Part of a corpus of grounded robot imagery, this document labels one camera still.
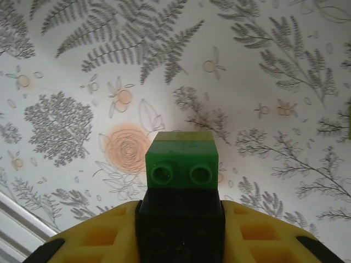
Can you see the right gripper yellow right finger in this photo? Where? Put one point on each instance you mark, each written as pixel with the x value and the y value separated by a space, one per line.
pixel 260 241

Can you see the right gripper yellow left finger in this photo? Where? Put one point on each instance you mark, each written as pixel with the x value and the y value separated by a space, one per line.
pixel 96 241

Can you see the black two-by-two lego brick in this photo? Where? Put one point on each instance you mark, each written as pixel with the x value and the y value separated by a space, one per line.
pixel 181 233

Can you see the green two-by-four lego brick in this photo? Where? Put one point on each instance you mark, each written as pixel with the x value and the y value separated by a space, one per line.
pixel 181 164

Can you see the lime two-by-four lego brick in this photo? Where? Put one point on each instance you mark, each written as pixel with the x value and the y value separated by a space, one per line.
pixel 183 136

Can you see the lime two-by-two lego brick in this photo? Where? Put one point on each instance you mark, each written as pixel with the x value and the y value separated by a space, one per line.
pixel 348 117

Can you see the aluminium front rail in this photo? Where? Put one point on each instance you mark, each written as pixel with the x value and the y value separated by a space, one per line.
pixel 19 219

